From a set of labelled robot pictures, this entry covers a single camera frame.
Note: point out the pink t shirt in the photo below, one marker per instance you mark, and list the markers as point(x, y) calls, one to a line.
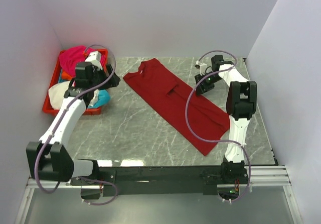
point(70, 59)

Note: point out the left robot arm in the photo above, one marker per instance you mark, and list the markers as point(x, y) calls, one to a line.
point(48, 158)

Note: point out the red plastic bin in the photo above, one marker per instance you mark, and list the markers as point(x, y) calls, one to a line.
point(47, 108)

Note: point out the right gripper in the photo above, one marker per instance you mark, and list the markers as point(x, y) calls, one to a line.
point(200, 89)

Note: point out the dark red t shirt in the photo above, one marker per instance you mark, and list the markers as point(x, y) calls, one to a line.
point(197, 119)

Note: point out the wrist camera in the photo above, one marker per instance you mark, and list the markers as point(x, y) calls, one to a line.
point(201, 67)
point(95, 59)

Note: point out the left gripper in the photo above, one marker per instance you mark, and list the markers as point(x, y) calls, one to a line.
point(114, 82)

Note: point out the orange t shirt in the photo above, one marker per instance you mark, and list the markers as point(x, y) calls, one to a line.
point(65, 76)

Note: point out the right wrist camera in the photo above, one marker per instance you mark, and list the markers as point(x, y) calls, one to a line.
point(201, 67)

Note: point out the turquoise t shirt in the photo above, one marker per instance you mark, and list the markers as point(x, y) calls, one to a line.
point(100, 98)

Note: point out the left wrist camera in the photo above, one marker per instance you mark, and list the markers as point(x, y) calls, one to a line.
point(95, 59)

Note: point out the white t shirt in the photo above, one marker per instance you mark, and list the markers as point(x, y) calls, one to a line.
point(56, 95)

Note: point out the black base beam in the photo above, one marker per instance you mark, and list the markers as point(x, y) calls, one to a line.
point(165, 179)

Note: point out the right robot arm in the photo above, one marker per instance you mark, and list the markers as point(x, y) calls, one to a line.
point(241, 105)

